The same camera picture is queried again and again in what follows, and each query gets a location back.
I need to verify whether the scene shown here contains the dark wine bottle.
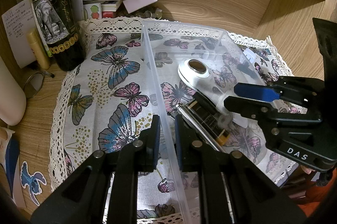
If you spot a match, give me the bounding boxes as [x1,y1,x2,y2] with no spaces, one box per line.
[32,0,85,72]

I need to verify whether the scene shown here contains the silver metal cylinder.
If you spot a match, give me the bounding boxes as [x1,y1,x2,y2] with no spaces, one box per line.
[175,104,225,152]

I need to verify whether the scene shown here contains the handwritten white paper note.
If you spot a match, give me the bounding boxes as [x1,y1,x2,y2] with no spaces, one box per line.
[2,0,36,68]

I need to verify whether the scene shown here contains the yellow lip balm tube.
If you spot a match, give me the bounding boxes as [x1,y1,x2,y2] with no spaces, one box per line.
[26,28,50,70]

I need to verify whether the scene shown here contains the white handheld massager device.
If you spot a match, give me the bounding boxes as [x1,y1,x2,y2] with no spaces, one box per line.
[178,59,248,128]

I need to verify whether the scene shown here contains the butterfly print lace cloth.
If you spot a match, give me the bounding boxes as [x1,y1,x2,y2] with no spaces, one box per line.
[49,18,292,223]

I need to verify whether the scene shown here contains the clear plastic storage bin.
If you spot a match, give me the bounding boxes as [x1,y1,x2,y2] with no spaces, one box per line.
[142,21,295,223]

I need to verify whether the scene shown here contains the round wire glasses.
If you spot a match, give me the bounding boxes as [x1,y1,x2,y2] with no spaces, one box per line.
[23,70,55,99]

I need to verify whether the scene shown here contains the blue stitch sticker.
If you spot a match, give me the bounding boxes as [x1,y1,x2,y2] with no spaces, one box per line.
[20,161,47,206]

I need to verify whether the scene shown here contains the white charger plug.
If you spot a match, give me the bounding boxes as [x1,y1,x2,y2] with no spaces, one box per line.
[243,48,256,64]

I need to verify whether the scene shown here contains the white small card box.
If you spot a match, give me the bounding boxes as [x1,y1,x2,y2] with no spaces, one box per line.
[123,0,158,14]

